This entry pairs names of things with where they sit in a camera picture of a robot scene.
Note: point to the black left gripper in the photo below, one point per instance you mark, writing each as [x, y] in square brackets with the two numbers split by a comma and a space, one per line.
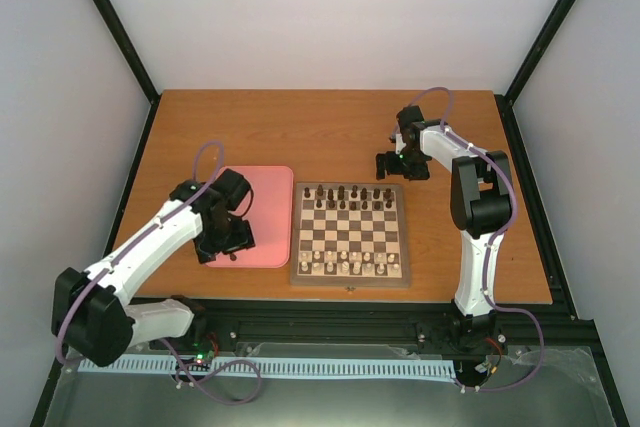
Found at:
[243, 239]

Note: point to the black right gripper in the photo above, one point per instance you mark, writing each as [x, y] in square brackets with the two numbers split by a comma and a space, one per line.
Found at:
[420, 173]

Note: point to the pink plastic tray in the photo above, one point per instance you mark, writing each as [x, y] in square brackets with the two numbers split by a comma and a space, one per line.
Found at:
[270, 219]

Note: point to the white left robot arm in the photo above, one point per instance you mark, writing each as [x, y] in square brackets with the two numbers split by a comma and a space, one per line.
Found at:
[93, 313]

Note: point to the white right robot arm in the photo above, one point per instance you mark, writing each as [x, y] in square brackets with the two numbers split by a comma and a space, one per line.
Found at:
[482, 197]

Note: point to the light blue cable duct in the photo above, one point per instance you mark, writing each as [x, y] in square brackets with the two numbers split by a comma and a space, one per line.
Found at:
[284, 368]

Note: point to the grey metal base plate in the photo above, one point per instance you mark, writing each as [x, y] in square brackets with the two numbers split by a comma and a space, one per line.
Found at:
[556, 387]

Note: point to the wooden chess board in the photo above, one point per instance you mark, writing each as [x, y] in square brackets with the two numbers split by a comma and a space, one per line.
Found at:
[361, 231]

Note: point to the black aluminium frame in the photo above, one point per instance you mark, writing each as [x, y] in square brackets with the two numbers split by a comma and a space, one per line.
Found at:
[322, 322]

